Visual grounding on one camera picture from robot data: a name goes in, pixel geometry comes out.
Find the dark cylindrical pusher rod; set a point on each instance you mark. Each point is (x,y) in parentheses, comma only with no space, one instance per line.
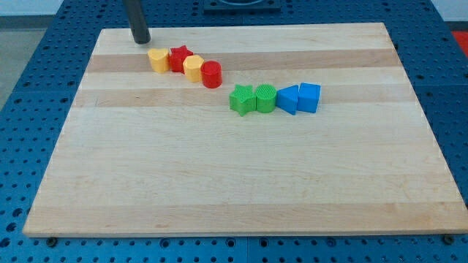
(137,21)

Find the yellow heart block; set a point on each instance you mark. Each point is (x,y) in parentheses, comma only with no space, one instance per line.
(159,59)

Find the red star block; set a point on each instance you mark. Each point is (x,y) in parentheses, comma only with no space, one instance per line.
(177,58)

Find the green star block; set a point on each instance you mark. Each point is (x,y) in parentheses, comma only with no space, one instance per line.
(242,99)

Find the yellow hexagon block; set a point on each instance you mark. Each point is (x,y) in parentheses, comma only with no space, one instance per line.
(192,68)

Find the red cylinder block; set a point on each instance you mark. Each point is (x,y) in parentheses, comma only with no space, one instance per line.
(211,72)

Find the wooden board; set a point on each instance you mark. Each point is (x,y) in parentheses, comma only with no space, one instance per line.
(147,154)

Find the green cylinder block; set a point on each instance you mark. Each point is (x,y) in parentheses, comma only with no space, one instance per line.
(265,98)

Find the blue triangle block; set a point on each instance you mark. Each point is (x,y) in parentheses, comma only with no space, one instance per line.
(287,99)

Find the blue cube block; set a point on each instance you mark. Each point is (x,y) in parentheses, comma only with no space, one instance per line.
(308,97)

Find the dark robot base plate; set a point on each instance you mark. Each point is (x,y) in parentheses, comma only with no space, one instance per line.
(216,6)

